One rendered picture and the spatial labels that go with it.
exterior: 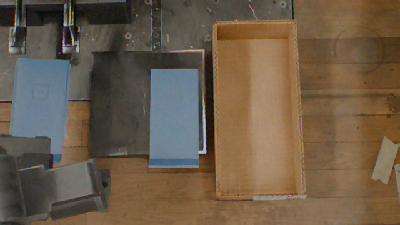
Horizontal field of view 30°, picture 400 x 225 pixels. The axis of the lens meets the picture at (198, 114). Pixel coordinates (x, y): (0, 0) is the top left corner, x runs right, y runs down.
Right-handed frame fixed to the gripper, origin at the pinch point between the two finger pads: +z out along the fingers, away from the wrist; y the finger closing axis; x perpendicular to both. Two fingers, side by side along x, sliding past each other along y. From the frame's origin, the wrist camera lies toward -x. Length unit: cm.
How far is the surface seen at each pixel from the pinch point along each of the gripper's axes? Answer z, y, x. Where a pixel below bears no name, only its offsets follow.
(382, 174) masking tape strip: 5, -2, -50
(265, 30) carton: 13.4, 17.0, -32.1
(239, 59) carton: 15.4, 12.3, -28.8
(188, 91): 11.7, 7.6, -21.2
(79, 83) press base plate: 16.3, 7.2, -5.1
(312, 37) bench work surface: 16.5, 16.0, -40.0
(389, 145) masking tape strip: 7, 2, -51
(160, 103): 11.2, 5.8, -17.1
